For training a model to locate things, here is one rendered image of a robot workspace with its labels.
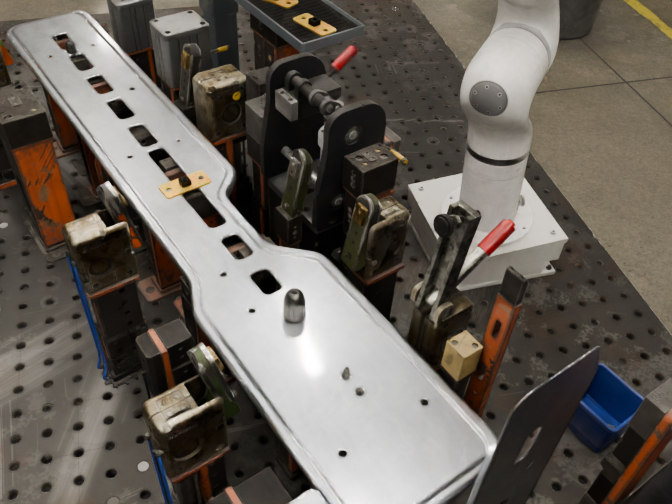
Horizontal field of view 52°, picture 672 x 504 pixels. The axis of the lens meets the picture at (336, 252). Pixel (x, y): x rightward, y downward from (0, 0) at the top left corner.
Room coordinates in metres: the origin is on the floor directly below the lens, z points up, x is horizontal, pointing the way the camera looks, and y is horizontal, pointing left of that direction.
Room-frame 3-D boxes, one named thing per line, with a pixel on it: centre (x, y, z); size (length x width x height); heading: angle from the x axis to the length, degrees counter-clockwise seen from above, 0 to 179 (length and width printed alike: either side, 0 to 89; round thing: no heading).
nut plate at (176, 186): (0.90, 0.26, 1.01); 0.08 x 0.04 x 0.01; 129
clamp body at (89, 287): (0.74, 0.36, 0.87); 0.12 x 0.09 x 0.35; 128
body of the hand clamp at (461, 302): (0.63, -0.15, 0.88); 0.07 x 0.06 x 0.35; 128
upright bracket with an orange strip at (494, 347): (0.55, -0.21, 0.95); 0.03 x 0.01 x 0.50; 38
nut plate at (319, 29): (1.18, 0.07, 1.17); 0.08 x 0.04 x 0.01; 46
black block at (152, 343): (0.58, 0.23, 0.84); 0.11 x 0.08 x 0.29; 128
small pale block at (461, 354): (0.54, -0.17, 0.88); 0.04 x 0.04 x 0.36; 38
